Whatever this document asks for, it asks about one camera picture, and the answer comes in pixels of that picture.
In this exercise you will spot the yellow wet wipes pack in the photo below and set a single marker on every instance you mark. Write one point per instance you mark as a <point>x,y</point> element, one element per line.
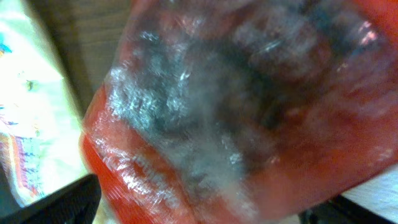
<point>40,123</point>

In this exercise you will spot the red snack bag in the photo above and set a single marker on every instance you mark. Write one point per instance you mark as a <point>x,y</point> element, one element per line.
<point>244,111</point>

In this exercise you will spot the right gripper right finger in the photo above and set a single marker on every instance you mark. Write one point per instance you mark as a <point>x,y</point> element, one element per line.
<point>340,210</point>

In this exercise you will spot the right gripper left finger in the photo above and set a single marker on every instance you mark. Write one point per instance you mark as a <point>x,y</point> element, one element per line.
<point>76,203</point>

